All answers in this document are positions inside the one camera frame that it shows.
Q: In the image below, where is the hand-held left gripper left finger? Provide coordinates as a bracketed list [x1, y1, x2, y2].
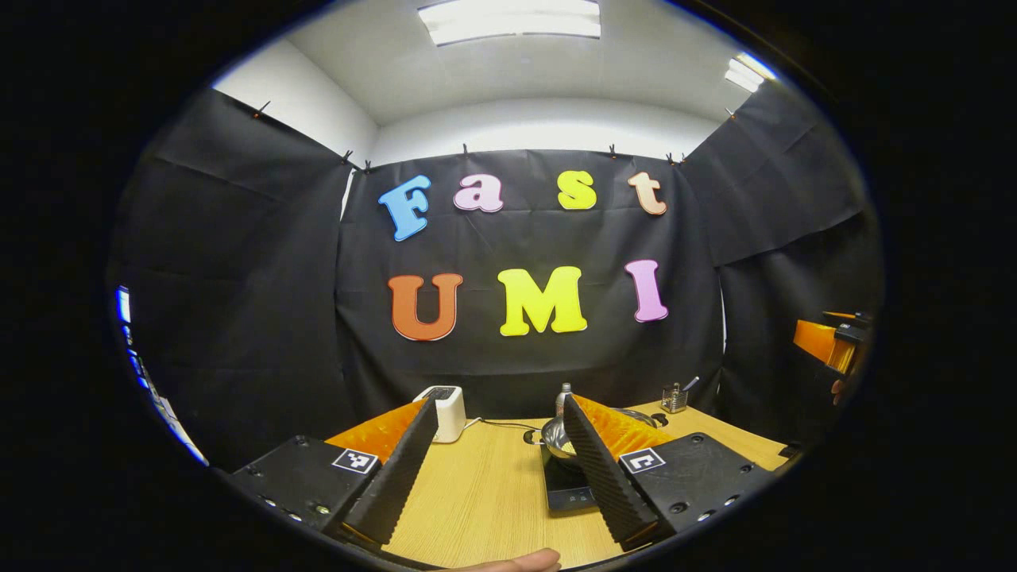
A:
[229, 396, 439, 553]

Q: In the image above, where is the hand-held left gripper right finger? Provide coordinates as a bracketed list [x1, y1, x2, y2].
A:
[562, 392, 778, 553]

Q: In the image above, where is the steel pot with black handle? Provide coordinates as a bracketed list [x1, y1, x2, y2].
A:
[523, 408, 660, 466]

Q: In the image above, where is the white toaster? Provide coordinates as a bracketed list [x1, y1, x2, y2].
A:
[412, 385, 466, 444]

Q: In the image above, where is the black backdrop cloth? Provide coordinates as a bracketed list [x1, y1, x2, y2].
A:
[106, 79, 884, 473]

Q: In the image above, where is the small ceiling light panel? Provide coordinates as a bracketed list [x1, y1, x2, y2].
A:
[724, 52, 775, 93]

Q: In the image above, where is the large ceiling light panel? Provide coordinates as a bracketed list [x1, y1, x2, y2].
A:
[417, 0, 602, 46]

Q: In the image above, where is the toaster power cable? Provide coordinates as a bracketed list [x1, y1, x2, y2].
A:
[464, 416, 543, 434]

